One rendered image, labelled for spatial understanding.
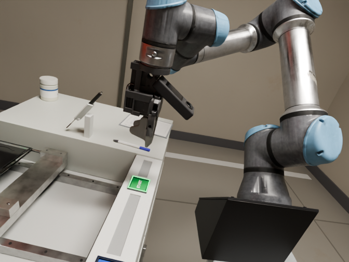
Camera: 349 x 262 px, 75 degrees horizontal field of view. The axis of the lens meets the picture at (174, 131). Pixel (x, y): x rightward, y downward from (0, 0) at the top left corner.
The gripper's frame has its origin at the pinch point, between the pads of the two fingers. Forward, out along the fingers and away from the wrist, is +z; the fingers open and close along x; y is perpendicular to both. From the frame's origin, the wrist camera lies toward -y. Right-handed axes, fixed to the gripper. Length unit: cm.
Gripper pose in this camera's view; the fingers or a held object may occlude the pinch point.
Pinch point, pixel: (149, 143)
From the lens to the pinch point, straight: 59.8
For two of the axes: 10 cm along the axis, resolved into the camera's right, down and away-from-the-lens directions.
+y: -9.7, -2.3, 0.0
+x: -1.0, 4.3, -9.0
